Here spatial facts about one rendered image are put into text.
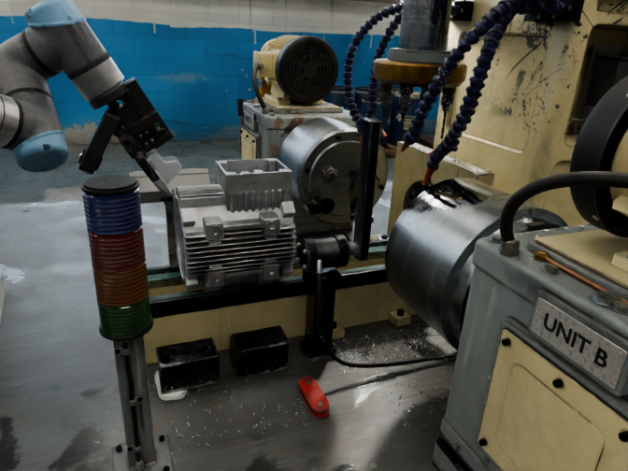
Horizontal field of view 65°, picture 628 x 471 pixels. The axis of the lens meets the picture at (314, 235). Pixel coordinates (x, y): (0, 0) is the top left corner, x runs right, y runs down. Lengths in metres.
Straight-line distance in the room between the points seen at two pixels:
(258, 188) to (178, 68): 5.59
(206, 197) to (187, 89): 5.61
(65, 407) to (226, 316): 0.30
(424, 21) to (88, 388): 0.88
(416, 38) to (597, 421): 0.71
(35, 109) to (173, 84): 5.62
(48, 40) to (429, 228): 0.65
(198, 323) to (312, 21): 6.05
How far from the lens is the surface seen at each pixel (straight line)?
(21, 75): 0.91
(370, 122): 0.84
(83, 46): 0.90
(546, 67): 1.05
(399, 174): 1.22
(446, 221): 0.76
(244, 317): 0.98
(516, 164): 1.09
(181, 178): 1.13
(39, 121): 0.85
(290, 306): 0.99
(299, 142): 1.27
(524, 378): 0.60
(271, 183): 0.90
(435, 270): 0.74
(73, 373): 1.01
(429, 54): 0.98
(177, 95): 6.48
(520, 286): 0.59
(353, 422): 0.86
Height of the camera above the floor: 1.38
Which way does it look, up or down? 23 degrees down
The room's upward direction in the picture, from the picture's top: 3 degrees clockwise
